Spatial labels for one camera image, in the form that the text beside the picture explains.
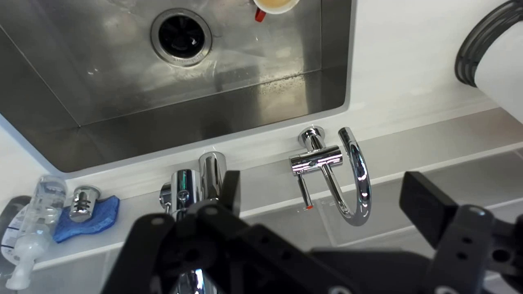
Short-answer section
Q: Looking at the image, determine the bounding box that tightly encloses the white paper towel roll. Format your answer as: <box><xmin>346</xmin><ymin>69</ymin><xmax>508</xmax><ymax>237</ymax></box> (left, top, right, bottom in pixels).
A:
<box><xmin>472</xmin><ymin>20</ymin><xmax>523</xmax><ymax>126</ymax></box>

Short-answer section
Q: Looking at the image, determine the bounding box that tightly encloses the black sink drain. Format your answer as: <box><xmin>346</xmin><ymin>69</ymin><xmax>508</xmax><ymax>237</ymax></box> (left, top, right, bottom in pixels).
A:
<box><xmin>149</xmin><ymin>7</ymin><xmax>216</xmax><ymax>69</ymax></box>

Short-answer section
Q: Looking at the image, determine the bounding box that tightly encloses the small chrome faucet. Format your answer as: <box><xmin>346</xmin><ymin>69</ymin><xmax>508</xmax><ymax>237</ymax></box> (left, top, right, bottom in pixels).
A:
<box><xmin>289</xmin><ymin>126</ymin><xmax>373</xmax><ymax>229</ymax></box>

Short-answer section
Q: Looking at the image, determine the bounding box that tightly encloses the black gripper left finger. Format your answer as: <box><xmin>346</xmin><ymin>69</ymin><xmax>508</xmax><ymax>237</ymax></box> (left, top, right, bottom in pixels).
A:
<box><xmin>101</xmin><ymin>169</ymin><xmax>341</xmax><ymax>294</ymax></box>

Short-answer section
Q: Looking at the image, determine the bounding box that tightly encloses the white cup with red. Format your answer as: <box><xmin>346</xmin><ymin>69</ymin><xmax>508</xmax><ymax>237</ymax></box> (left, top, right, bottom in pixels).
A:
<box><xmin>250</xmin><ymin>0</ymin><xmax>301</xmax><ymax>25</ymax></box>

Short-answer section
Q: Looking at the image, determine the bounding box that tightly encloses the clear soap bottle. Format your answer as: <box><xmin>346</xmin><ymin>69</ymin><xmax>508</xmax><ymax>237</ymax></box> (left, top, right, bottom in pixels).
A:
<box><xmin>3</xmin><ymin>174</ymin><xmax>69</xmax><ymax>293</ymax></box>

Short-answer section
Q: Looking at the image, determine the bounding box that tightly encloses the stainless steel sink basin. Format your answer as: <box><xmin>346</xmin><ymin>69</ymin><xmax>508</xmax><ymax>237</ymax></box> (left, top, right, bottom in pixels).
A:
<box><xmin>0</xmin><ymin>0</ymin><xmax>358</xmax><ymax>175</ymax></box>

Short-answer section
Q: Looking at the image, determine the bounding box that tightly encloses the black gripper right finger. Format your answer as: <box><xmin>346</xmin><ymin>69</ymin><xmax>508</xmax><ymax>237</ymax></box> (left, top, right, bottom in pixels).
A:
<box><xmin>399</xmin><ymin>170</ymin><xmax>523</xmax><ymax>294</ymax></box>

